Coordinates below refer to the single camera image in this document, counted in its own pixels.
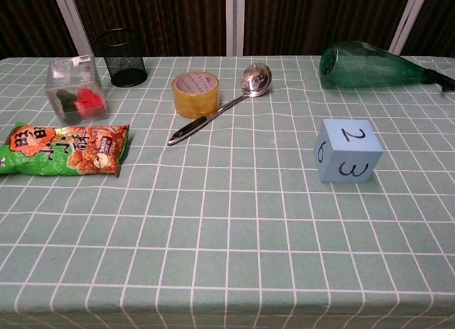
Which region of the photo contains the blue sponge block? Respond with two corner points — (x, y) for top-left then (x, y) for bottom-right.
(313, 118), (384, 184)

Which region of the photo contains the green checkered tablecloth table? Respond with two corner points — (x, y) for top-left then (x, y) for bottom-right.
(0, 54), (455, 329)

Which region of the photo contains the yellowish packing tape roll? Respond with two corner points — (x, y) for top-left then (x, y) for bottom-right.
(172, 70), (220, 119)

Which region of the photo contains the stainless steel ladle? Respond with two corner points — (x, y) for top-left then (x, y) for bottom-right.
(167, 63), (273, 147)

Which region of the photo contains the black mesh pen holder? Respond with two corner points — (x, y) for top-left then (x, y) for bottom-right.
(94, 28), (149, 88)

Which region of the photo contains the red item in box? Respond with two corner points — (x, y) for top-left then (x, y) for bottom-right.
(75, 87), (108, 119)

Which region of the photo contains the green plastic spray bottle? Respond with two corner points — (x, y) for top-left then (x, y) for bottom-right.
(318, 41), (455, 93)

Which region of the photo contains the green orange snack bag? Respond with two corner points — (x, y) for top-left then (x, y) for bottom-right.
(0, 122), (131, 178)

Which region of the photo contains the dark green item in box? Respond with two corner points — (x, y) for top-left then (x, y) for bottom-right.
(56, 89), (81, 114)

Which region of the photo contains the clear plastic box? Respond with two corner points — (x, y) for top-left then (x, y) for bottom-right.
(45, 54), (109, 126)

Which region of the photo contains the white partition frame post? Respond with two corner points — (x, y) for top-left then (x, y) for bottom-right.
(388, 0), (424, 55)
(225, 0), (245, 57)
(50, 0), (94, 57)

